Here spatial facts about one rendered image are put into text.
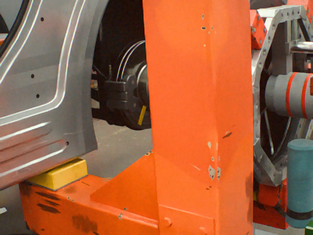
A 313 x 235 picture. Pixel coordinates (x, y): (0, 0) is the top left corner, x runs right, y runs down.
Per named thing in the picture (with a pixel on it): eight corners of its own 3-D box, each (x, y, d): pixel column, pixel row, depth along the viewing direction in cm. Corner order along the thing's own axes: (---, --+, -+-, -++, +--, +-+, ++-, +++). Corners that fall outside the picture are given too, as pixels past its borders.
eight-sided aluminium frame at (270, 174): (301, 147, 180) (302, 2, 165) (318, 150, 176) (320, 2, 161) (234, 203, 139) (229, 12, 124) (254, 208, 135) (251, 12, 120)
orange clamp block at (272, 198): (258, 176, 153) (256, 203, 155) (281, 180, 149) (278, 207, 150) (268, 172, 159) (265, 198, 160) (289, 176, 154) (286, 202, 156)
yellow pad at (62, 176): (58, 166, 148) (56, 152, 147) (89, 175, 140) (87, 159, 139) (24, 181, 138) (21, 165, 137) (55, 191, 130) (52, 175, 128)
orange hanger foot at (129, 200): (64, 209, 155) (50, 107, 146) (200, 254, 124) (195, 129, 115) (24, 229, 142) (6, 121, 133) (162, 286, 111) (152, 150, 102)
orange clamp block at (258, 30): (244, 30, 134) (232, 9, 128) (269, 30, 130) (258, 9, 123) (236, 49, 132) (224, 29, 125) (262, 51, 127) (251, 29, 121)
